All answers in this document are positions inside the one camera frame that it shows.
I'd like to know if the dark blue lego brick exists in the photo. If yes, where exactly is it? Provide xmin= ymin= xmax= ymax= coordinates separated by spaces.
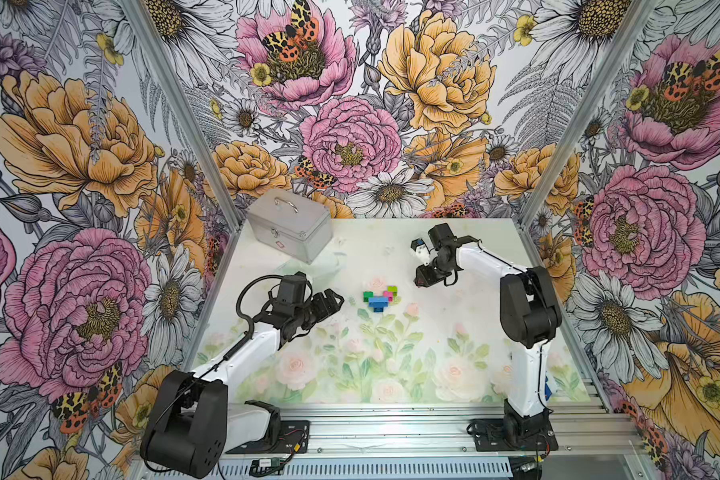
xmin=368 ymin=296 xmax=390 ymax=308

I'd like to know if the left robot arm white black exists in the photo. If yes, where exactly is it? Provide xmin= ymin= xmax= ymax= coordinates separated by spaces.
xmin=140 ymin=272 xmax=345 ymax=479

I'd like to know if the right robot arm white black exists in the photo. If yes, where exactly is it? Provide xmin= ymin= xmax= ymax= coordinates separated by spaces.
xmin=410 ymin=223 xmax=563 ymax=454

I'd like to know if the small green circuit board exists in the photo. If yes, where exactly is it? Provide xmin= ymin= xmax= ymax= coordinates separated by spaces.
xmin=250 ymin=458 xmax=281 ymax=474

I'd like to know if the silver metal box with handle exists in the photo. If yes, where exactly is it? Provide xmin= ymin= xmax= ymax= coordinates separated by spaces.
xmin=247 ymin=189 xmax=332 ymax=264

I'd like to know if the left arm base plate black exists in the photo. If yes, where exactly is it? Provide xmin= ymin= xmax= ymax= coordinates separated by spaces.
xmin=226 ymin=420 xmax=310 ymax=455

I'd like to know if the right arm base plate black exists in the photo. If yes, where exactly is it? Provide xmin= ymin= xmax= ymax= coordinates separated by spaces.
xmin=466 ymin=418 xmax=559 ymax=454

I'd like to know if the aluminium rail frame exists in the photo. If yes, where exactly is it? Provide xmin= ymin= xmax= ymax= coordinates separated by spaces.
xmin=281 ymin=403 xmax=642 ymax=460

